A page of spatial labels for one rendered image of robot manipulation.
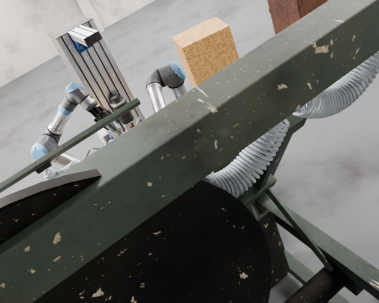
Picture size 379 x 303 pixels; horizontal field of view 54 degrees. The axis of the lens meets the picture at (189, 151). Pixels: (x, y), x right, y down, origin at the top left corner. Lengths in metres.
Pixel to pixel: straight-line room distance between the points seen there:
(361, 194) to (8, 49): 9.07
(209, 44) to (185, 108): 3.11
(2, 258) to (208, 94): 0.38
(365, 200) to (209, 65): 1.87
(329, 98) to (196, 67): 2.94
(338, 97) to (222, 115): 0.36
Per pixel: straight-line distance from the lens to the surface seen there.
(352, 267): 2.02
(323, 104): 0.83
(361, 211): 3.26
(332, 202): 3.33
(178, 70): 2.22
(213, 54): 3.74
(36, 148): 2.32
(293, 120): 1.41
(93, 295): 0.67
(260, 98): 0.61
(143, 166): 0.54
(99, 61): 2.41
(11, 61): 10.66
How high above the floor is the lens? 2.48
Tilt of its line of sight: 35 degrees down
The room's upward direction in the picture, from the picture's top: 25 degrees counter-clockwise
